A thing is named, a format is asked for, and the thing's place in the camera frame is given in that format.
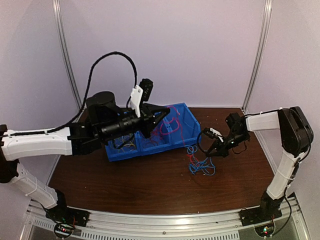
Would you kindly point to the aluminium front rail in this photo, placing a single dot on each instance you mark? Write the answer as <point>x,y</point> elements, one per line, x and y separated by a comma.
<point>223,225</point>

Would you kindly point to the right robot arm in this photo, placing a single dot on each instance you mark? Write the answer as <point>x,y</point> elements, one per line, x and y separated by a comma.
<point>296,140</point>

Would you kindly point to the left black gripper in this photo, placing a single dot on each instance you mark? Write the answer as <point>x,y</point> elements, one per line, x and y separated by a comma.
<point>150,121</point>

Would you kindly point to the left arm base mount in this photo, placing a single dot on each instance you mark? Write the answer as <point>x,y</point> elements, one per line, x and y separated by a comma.
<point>65,227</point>

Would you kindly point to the right aluminium frame post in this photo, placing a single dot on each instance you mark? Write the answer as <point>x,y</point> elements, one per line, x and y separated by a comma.
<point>263,36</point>

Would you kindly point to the left aluminium frame post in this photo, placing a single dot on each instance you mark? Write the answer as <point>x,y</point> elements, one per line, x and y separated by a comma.
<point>65,53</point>

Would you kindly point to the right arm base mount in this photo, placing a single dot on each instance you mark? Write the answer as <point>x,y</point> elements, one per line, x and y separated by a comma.
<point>261,217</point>

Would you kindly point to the aluminium frame post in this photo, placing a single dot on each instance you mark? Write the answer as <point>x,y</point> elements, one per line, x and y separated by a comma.
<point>65,53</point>
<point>263,36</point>

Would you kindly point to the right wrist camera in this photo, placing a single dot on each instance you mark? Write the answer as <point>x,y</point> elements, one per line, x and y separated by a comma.
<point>213,134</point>

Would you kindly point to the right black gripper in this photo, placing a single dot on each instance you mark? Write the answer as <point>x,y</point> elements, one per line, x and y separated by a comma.
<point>223,151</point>

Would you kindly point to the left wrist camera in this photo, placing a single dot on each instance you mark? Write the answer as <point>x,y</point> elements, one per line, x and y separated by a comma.
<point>140,93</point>

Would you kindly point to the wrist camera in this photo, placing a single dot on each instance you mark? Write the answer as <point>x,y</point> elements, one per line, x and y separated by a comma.
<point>140,93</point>
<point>213,134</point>

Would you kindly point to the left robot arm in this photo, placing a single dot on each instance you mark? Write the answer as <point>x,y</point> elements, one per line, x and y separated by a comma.
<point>105,121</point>

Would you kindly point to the blue three-compartment bin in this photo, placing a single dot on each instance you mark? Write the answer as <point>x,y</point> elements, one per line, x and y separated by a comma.
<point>178,129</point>

